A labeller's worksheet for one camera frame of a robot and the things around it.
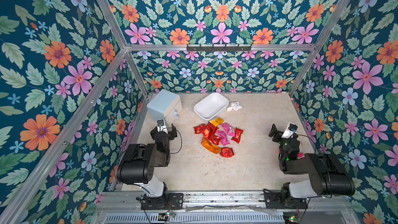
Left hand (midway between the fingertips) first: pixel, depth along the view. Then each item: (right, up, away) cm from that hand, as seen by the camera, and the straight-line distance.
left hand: (164, 124), depth 92 cm
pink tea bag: (+40, -4, +3) cm, 40 cm away
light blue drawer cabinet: (0, +12, +1) cm, 12 cm away
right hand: (+69, 0, -5) cm, 70 cm away
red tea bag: (+37, -15, -6) cm, 40 cm away
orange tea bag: (+28, -13, -1) cm, 31 cm away
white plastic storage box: (+28, +11, +18) cm, 35 cm away
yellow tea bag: (+32, +1, +5) cm, 32 cm away
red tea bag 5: (+30, -8, +1) cm, 31 cm away
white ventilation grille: (+21, -43, -19) cm, 52 cm away
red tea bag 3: (+21, -4, +3) cm, 22 cm away
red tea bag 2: (+45, -5, +1) cm, 45 cm away
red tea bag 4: (+29, -4, +4) cm, 29 cm away
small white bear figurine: (+45, +11, +16) cm, 49 cm away
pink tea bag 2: (+35, -7, 0) cm, 36 cm away
